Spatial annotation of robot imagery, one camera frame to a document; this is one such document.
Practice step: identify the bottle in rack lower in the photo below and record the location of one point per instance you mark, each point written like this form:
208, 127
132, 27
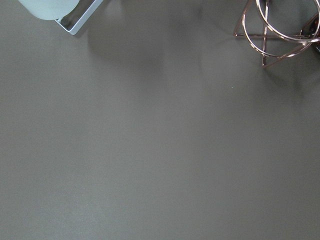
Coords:
309, 29

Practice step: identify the copper wire bottle rack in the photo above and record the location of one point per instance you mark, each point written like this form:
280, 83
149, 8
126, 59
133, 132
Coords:
258, 41

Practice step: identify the white frosted cup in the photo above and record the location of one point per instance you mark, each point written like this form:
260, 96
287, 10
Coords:
49, 9

